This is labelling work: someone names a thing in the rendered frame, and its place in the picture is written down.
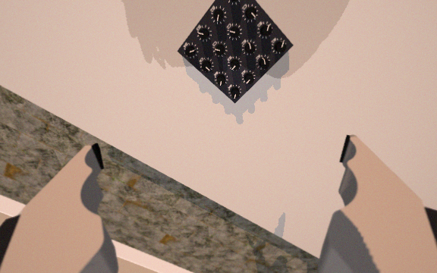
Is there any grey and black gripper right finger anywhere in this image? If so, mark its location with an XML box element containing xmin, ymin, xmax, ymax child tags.
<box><xmin>318</xmin><ymin>135</ymin><xmax>437</xmax><ymax>273</ymax></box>

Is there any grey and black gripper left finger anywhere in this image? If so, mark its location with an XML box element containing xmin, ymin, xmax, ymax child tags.
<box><xmin>0</xmin><ymin>143</ymin><xmax>118</xmax><ymax>273</ymax></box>

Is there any black knob box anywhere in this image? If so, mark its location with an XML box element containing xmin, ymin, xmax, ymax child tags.
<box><xmin>178</xmin><ymin>0</ymin><xmax>293</xmax><ymax>103</ymax></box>

